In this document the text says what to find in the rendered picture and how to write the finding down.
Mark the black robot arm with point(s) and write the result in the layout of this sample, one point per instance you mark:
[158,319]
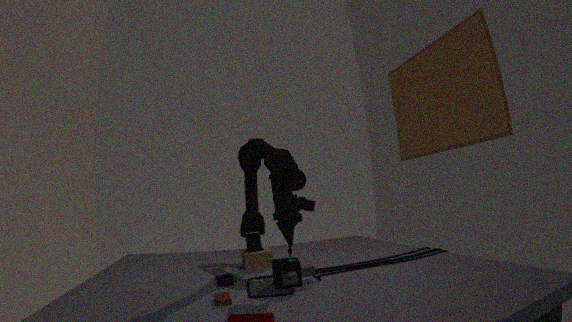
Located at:
[285,177]

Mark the red rectangular block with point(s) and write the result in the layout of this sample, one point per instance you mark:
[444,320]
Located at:
[261,317]

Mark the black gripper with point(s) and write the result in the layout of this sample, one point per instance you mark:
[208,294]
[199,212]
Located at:
[286,215]

